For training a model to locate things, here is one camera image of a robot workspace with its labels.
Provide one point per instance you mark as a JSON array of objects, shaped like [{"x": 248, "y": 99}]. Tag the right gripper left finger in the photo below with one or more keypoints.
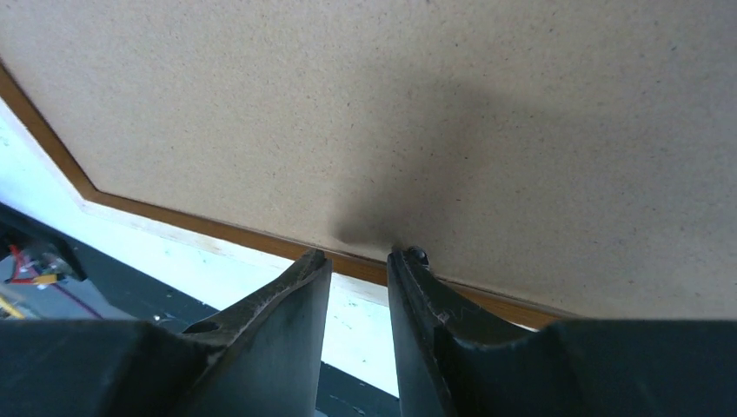
[{"x": 259, "y": 357}]

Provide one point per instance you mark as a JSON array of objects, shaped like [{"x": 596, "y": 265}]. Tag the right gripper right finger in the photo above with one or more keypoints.
[{"x": 454, "y": 358}]

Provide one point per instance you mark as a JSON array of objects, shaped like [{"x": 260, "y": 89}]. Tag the brown backing board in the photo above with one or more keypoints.
[{"x": 576, "y": 154}]

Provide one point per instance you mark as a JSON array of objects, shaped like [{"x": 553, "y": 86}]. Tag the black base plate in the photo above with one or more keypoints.
[{"x": 142, "y": 296}]

